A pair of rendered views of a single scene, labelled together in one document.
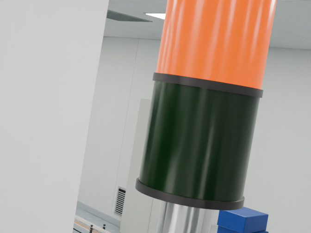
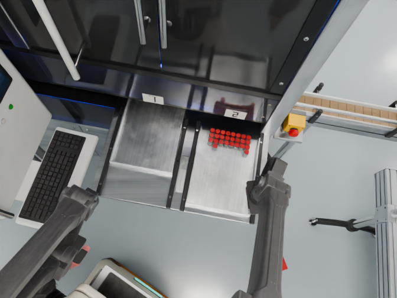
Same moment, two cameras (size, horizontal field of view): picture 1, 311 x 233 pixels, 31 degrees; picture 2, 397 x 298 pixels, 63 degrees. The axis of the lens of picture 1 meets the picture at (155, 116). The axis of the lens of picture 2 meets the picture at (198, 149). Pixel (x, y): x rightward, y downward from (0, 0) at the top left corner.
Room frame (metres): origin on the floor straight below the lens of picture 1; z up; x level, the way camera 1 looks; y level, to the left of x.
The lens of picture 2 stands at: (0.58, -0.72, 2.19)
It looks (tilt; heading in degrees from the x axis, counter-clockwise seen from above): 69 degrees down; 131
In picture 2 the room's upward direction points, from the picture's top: 11 degrees clockwise
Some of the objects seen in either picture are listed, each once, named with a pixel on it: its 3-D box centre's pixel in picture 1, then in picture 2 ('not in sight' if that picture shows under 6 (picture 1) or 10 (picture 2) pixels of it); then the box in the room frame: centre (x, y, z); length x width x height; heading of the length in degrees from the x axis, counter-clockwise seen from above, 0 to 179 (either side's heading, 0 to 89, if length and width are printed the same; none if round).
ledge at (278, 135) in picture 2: not in sight; (288, 126); (0.40, 0.07, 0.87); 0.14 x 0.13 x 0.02; 131
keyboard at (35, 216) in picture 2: not in sight; (53, 174); (-0.06, -0.88, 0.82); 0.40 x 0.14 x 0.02; 128
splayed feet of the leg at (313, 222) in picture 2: not in sight; (349, 226); (1.06, 0.36, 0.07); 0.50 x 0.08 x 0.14; 41
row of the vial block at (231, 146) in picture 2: not in sight; (228, 145); (0.31, -0.23, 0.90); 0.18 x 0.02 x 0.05; 41
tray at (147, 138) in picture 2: not in sight; (150, 131); (0.05, -0.46, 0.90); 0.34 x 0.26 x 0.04; 131
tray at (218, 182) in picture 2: not in sight; (224, 169); (0.38, -0.31, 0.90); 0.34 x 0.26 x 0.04; 131
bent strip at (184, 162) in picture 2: not in sight; (181, 174); (0.29, -0.47, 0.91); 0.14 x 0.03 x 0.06; 132
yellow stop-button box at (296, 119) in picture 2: not in sight; (294, 122); (0.42, 0.02, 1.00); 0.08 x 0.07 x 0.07; 131
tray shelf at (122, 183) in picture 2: not in sight; (185, 155); (0.23, -0.39, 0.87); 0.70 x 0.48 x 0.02; 41
